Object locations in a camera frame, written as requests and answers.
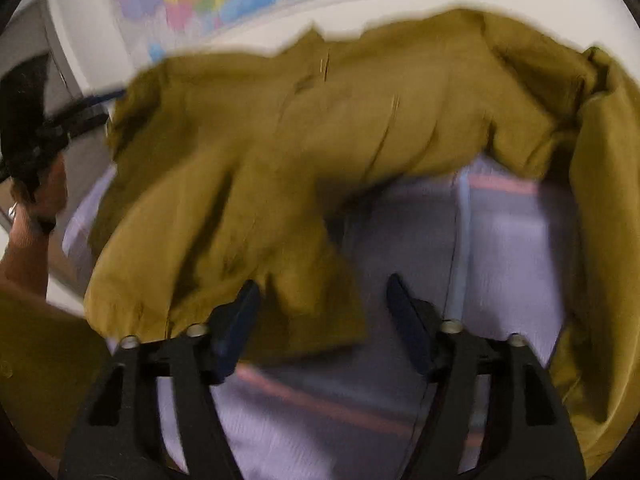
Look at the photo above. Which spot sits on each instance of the person's left hand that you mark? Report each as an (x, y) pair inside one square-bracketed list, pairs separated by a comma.
[(45, 195)]

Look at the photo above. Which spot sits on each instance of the grey door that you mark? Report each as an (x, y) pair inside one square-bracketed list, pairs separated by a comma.
[(35, 35)]

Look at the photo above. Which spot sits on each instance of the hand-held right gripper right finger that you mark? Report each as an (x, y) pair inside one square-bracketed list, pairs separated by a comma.
[(406, 325)]

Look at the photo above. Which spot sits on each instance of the purple plaid bed sheet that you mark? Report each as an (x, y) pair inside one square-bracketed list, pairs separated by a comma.
[(505, 260)]

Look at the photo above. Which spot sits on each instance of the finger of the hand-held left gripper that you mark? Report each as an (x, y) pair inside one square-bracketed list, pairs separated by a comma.
[(80, 120)]

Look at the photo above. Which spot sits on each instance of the person's mustard clothing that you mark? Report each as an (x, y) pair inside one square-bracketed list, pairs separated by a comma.
[(40, 375)]

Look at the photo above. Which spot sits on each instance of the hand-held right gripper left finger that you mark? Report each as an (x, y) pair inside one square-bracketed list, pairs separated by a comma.
[(234, 332)]

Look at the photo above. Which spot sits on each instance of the person's left forearm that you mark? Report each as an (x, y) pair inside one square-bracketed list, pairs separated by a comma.
[(22, 260)]

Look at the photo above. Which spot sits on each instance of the olive green garment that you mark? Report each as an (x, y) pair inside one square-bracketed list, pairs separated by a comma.
[(300, 160)]

